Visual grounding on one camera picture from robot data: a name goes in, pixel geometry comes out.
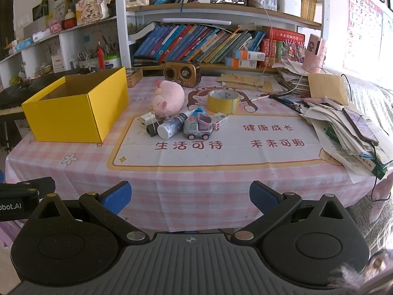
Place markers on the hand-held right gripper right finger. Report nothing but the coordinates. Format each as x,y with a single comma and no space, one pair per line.
264,195

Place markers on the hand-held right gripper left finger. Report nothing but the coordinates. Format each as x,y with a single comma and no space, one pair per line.
118,195

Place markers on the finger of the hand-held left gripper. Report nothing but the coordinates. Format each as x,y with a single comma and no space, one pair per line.
36,186

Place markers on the black binder clip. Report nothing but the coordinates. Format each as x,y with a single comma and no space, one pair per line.
153,129

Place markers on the yellow cardboard box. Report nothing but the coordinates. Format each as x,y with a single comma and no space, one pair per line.
76,119

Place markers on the white spray bottle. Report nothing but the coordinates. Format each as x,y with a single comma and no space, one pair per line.
169,127

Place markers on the grey toy truck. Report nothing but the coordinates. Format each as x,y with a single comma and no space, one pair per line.
196,129

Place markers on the yellow tape roll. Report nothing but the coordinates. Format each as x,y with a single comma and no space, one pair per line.
221,106

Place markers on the pink plush pig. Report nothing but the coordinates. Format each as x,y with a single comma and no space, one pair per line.
170,96

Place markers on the person's right forearm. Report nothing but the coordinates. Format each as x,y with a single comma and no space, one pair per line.
365,270

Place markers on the small white plastic case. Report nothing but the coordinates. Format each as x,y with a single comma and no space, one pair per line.
144,121

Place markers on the messy pile of papers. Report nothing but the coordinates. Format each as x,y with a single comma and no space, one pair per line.
337,141

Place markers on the black pens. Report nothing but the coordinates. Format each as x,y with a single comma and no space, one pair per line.
288,103

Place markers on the black keyboard piano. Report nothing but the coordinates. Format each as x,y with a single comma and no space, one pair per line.
18,92

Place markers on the red white pen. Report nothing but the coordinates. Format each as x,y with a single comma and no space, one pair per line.
259,97

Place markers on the blue crumpled wrapper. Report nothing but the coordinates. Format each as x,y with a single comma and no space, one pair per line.
198,111

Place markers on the brown paper envelopes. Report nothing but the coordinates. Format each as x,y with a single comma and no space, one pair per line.
242,81

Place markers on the wooden chessboard box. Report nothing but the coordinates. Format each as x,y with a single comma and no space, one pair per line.
135,78

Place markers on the stack of papers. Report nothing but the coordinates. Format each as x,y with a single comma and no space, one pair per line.
291,80

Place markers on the purple patterned smartphone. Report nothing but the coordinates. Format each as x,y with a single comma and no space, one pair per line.
360,126

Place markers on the kraft envelope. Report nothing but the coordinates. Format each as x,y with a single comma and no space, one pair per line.
327,89

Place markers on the white red printed box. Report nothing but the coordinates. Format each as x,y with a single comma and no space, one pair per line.
57,64

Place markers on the green lid tub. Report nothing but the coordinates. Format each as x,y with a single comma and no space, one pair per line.
112,62

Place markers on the orange white carton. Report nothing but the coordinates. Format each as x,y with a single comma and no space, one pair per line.
250,55
241,63

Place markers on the black stapler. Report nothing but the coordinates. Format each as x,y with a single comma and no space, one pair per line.
145,61

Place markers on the brown retro radio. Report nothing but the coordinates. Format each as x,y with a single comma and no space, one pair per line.
181,73

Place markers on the cluttered pen holder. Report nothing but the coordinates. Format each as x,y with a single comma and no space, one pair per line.
87,58

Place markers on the printed bedsheet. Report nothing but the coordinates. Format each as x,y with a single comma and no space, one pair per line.
371,104

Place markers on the blue tissue pack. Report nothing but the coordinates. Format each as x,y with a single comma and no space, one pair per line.
24,43

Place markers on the white shelf unit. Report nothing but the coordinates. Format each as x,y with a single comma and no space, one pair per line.
66,38

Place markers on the white tissue pack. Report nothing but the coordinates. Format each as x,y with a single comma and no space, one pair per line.
41,35

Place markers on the grey box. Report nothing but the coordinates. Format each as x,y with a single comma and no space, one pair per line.
36,26

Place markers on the small pink box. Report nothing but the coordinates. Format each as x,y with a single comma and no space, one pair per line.
56,27

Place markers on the red flat box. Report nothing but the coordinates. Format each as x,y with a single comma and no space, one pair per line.
285,35

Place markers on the open white book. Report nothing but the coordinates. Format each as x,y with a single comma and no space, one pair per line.
141,32

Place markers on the row of leaning books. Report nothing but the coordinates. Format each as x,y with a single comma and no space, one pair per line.
199,43

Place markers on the red round doll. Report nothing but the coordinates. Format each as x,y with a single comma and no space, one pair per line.
70,21

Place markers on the white wooden bookshelf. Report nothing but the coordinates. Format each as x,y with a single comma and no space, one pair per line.
121,15

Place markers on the white lamp bar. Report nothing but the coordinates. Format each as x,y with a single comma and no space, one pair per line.
196,21

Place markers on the alphabet wall poster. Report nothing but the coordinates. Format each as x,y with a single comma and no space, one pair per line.
362,27

